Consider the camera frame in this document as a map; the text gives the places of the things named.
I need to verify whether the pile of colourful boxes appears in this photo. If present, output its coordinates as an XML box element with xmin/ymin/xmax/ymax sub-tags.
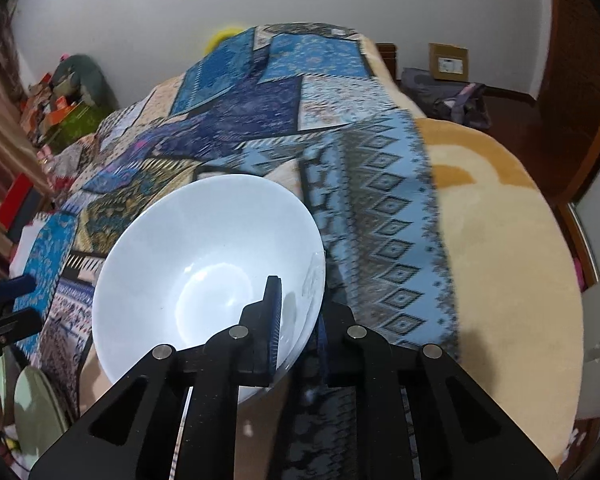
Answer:
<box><xmin>20</xmin><ymin>72</ymin><xmax>111</xmax><ymax>153</ymax></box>

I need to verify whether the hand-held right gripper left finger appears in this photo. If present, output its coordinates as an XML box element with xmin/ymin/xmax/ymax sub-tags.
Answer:
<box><xmin>29</xmin><ymin>276</ymin><xmax>284</xmax><ymax>480</ymax></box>

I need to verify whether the wooden wardrobe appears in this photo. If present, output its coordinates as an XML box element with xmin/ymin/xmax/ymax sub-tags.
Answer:
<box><xmin>530</xmin><ymin>0</ymin><xmax>600</xmax><ymax>211</ymax></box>

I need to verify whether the red box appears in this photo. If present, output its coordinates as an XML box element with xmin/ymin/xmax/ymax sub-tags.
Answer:
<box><xmin>0</xmin><ymin>174</ymin><xmax>36</xmax><ymax>228</ymax></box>

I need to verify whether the white bowl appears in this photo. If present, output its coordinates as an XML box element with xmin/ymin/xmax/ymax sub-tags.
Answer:
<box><xmin>91</xmin><ymin>174</ymin><xmax>327</xmax><ymax>406</ymax></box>

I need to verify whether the dark travel bag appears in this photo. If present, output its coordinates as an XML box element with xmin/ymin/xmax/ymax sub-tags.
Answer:
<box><xmin>400</xmin><ymin>67</ymin><xmax>492</xmax><ymax>128</ymax></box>

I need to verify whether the dark box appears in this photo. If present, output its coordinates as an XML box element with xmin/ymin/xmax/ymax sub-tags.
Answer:
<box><xmin>5</xmin><ymin>192</ymin><xmax>51</xmax><ymax>241</ymax></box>

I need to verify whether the cardboard box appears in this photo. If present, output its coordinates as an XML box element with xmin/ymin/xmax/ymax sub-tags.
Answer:
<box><xmin>428</xmin><ymin>42</ymin><xmax>470</xmax><ymax>81</ymax></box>

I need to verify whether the green plate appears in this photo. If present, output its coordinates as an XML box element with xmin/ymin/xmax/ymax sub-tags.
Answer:
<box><xmin>14</xmin><ymin>365</ymin><xmax>71</xmax><ymax>461</ymax></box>

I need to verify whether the patchwork blanket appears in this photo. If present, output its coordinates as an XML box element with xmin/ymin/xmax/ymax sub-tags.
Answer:
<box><xmin>10</xmin><ymin>22</ymin><xmax>461</xmax><ymax>480</ymax></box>

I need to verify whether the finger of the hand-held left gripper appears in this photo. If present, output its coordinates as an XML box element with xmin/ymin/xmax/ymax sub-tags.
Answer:
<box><xmin>0</xmin><ymin>308</ymin><xmax>42</xmax><ymax>348</ymax></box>
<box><xmin>0</xmin><ymin>274</ymin><xmax>38</xmax><ymax>311</ymax></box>

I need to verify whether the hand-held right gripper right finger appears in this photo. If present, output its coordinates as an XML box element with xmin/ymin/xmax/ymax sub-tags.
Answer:
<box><xmin>316</xmin><ymin>300</ymin><xmax>558</xmax><ymax>480</ymax></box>

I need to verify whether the yellow ring-shaped object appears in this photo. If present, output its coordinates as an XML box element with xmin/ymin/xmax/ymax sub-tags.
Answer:
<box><xmin>205</xmin><ymin>25</ymin><xmax>246</xmax><ymax>53</ymax></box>

